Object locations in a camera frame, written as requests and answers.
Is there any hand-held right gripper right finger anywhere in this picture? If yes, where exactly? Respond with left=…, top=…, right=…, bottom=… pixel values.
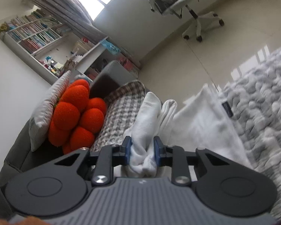
left=154, top=136, right=223, bottom=185

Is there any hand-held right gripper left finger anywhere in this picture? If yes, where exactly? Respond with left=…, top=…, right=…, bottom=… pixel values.
left=54, top=136, right=132, bottom=185

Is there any white bear print shirt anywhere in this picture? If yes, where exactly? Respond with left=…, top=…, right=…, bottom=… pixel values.
left=120, top=84, right=253, bottom=179

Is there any orange pumpkin cushion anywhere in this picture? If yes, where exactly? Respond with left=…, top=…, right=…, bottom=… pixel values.
left=49, top=79, right=107, bottom=155

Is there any blue plush toy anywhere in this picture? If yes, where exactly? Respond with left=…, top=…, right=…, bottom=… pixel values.
left=74, top=74, right=90, bottom=82

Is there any white pillow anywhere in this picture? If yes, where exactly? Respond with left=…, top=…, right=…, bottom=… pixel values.
left=29, top=70, right=71, bottom=152

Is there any blue printed bag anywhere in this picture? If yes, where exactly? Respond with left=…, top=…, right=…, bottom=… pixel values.
left=101, top=39, right=120, bottom=54

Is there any grey sofa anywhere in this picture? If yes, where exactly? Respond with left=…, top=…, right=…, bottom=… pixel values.
left=0, top=60, right=138, bottom=216

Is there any grey checked quilted blanket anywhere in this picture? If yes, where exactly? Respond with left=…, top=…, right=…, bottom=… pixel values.
left=90, top=43, right=281, bottom=221

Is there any white bookshelf with books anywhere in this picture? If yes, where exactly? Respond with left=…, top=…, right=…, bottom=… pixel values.
left=0, top=9, right=141, bottom=85

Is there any grey curtain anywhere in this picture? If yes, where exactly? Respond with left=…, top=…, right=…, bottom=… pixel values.
left=25, top=0, right=108, bottom=44

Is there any white office chair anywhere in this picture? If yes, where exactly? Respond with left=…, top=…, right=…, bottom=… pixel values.
left=128, top=0, right=225, bottom=43

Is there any yellow flower decoration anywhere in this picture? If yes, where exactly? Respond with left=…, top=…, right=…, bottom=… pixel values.
left=0, top=22, right=10, bottom=38

